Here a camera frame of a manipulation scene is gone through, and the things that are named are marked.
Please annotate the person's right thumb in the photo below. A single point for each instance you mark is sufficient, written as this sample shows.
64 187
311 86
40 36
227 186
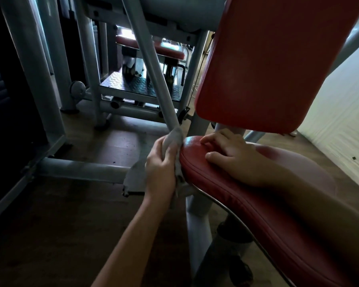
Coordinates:
220 158

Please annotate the grey metal machine frame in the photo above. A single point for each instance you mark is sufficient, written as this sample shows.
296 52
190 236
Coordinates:
36 86

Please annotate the small red machine pad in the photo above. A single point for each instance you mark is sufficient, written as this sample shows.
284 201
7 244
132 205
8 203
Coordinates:
167 49

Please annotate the person's right hand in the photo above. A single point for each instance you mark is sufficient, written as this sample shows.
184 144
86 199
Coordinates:
245 164

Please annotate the person's left hand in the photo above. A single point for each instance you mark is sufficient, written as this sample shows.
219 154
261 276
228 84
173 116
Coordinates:
160 176

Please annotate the person's black shoe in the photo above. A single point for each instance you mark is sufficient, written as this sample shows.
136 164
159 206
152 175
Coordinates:
240 273

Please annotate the person's right forearm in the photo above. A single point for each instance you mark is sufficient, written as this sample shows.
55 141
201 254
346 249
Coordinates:
323 212

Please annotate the black tread foot plate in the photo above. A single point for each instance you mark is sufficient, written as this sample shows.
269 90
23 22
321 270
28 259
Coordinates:
137 85

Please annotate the person's left thumb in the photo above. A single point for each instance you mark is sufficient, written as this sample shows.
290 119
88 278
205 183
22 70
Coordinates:
173 154

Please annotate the grey cleaning cloth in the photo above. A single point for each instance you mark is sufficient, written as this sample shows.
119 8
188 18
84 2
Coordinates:
175 137

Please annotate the person's left forearm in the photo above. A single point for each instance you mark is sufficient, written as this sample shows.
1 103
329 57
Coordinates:
134 245

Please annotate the red padded backrest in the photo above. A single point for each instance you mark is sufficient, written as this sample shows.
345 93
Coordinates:
272 62

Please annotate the red padded seat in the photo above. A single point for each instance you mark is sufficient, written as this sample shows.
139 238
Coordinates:
257 212

